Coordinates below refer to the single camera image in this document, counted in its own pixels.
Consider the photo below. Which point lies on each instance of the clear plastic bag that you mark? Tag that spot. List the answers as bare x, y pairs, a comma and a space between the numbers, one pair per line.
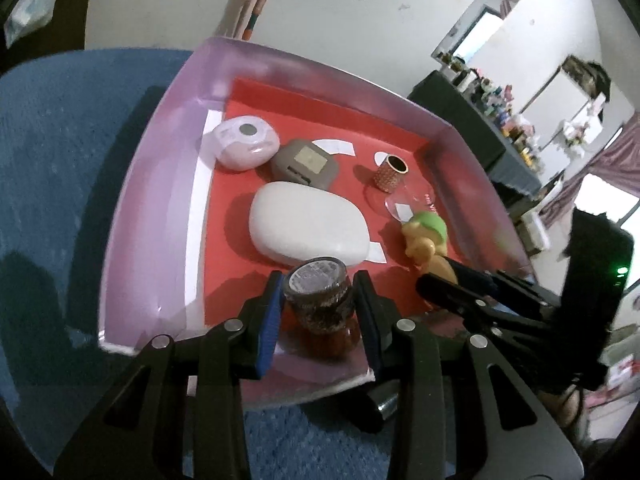
30, 10

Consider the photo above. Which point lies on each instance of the row of small bottles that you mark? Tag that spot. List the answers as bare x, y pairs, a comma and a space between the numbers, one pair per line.
505, 115

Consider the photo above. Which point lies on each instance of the pink cardboard box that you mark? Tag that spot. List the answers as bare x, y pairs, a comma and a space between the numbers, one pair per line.
145, 210

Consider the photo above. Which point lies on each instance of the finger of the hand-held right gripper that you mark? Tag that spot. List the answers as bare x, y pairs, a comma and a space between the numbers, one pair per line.
450, 292
492, 285

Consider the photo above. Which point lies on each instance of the yellow green toy figure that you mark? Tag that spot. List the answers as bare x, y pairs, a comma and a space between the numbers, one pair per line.
422, 247

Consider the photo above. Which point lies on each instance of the pink curtain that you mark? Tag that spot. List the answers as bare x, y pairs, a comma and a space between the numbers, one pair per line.
615, 155

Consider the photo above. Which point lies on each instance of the white wrapped package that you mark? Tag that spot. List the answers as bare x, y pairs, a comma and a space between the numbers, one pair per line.
535, 230

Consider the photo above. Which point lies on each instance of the gold studded cylinder holder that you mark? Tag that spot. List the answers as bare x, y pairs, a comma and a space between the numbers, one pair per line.
387, 177

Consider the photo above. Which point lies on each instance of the clear glass piece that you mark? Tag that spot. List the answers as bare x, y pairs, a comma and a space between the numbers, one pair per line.
400, 205

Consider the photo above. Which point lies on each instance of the white oval case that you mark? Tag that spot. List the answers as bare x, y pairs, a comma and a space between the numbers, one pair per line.
305, 225

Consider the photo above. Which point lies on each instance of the red printed paper sheet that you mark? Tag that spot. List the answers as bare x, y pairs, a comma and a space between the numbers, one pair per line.
230, 260

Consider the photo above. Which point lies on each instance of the pink stick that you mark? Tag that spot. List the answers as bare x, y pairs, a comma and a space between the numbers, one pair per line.
246, 10

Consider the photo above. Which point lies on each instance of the table with dark cloth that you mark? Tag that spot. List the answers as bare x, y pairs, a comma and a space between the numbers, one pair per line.
460, 115

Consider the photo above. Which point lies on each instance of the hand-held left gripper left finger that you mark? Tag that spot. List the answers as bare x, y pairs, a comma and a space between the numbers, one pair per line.
267, 320

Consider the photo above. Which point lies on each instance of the blue blanket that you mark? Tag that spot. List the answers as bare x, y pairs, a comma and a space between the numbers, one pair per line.
50, 160

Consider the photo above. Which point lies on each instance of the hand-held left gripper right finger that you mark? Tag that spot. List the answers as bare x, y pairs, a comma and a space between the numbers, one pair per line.
367, 320

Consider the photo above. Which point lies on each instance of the white artificial flowers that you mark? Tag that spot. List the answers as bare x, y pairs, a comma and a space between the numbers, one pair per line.
582, 127

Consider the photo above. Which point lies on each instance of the wall mirror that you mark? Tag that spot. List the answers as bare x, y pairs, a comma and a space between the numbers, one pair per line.
480, 25

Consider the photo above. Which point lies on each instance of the dark bag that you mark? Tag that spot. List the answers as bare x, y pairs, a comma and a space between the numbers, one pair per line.
585, 75

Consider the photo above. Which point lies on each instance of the dark jar with glitter lid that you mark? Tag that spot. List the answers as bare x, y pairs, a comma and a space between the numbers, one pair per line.
315, 280

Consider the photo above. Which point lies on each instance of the pink white mini camera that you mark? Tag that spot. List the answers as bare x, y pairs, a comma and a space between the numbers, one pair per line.
235, 147

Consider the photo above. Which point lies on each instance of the taupe square device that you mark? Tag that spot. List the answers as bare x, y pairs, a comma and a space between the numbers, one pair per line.
285, 165

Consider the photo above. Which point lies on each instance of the black silver cylinder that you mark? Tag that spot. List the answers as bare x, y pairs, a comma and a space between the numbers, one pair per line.
372, 412

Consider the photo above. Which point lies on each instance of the metal pole with orange grip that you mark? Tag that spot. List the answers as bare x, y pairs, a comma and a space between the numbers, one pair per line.
255, 15

